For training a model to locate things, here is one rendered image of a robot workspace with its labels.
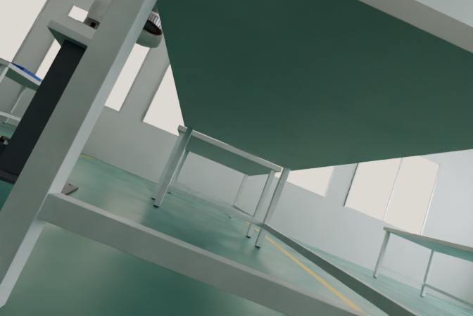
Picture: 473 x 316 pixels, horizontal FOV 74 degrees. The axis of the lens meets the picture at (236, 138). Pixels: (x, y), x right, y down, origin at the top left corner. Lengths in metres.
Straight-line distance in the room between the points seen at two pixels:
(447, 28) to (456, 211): 7.67
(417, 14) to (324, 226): 6.21
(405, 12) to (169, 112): 5.87
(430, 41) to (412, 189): 7.01
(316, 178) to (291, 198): 0.67
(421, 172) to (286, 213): 3.10
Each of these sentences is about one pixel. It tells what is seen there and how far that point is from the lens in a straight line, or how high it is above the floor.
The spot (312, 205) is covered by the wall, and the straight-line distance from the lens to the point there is 6.61.
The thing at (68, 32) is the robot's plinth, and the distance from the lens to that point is 1.78.
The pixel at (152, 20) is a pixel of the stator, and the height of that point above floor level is 0.76.
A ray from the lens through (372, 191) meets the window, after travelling 7.16.
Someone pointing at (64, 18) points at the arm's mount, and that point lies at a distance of 1.83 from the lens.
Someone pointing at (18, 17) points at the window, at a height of 1.94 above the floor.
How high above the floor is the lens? 0.30
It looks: 10 degrees up
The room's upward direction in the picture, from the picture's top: 22 degrees clockwise
